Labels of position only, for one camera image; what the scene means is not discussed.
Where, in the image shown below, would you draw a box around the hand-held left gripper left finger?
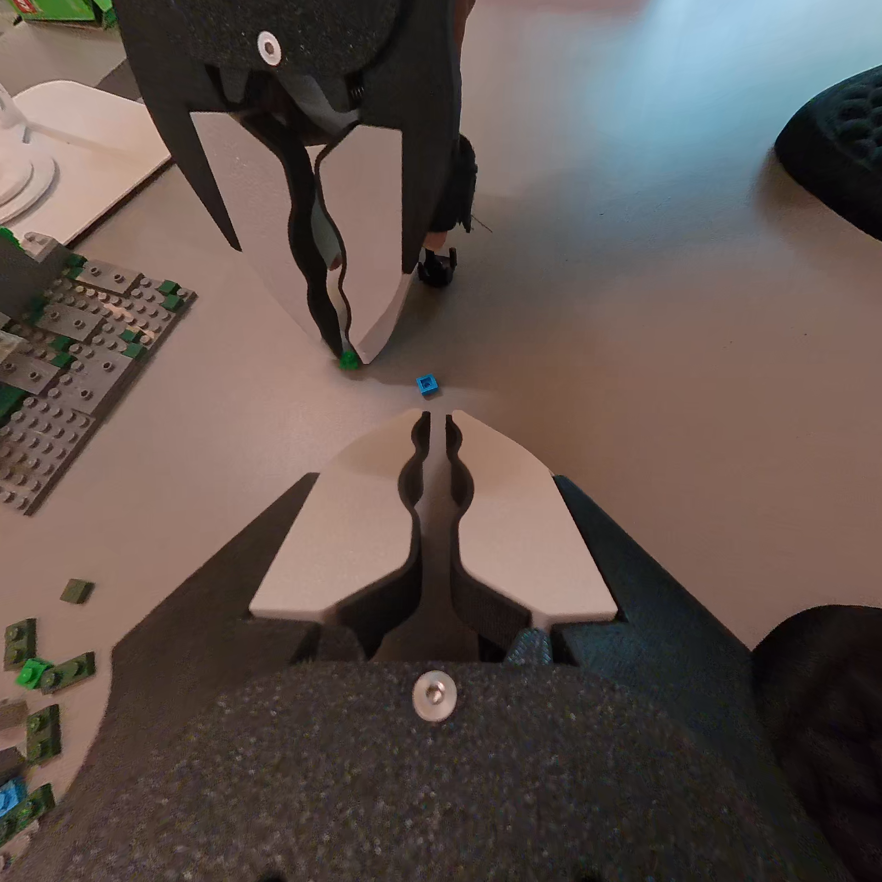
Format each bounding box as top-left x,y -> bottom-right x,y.
248,410 -> 431,656

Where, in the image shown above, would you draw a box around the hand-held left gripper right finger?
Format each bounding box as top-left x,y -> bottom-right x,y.
444,410 -> 620,659

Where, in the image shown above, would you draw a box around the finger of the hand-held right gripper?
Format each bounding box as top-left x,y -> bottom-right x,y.
314,121 -> 405,366
189,110 -> 350,361

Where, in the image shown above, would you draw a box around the grey desk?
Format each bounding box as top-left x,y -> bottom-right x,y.
0,0 -> 882,882

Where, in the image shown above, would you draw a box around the grey toy brick build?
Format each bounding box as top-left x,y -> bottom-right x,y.
0,227 -> 198,518

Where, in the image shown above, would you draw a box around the pile of loose toy bricks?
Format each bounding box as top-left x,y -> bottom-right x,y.
0,577 -> 97,871

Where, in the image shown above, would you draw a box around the black mesh cushion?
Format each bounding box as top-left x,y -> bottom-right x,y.
774,64 -> 882,243

